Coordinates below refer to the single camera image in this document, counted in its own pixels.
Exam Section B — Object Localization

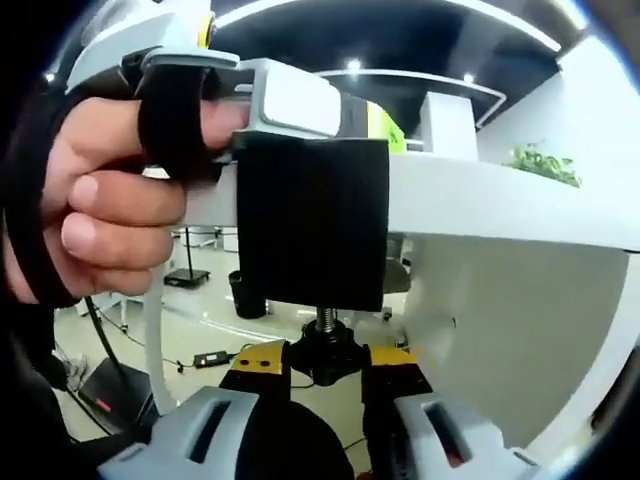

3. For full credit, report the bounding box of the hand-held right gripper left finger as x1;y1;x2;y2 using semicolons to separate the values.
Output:
95;341;292;480

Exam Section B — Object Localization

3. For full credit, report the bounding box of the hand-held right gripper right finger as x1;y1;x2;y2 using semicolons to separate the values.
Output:
361;343;542;480

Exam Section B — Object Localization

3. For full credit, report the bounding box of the white desk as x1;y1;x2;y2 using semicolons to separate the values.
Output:
144;147;640;454

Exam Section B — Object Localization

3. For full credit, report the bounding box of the person's left hand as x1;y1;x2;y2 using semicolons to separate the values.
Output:
4;94;251;306

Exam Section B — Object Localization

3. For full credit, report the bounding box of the black laptop stand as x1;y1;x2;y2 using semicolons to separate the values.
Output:
77;297;154;434

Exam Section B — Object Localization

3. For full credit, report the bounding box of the black power adapter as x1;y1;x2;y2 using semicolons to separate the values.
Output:
193;350;232;370

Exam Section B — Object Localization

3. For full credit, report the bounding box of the white square pillar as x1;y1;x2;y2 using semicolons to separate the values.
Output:
418;91;479;157

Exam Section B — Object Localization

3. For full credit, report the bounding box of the black waste bin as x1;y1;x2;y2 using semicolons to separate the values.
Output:
228;269;267;320

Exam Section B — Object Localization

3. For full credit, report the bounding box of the black wheeled stand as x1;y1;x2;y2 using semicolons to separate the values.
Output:
163;227;211;290

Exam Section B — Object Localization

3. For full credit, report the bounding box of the grey office chair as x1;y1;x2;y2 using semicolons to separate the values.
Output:
385;244;417;322

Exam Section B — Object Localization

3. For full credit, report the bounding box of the curved ceiling light strip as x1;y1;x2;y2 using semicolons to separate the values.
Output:
214;0;564;54

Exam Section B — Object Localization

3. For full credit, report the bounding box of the green potted plant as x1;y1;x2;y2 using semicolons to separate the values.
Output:
501;141;582;190

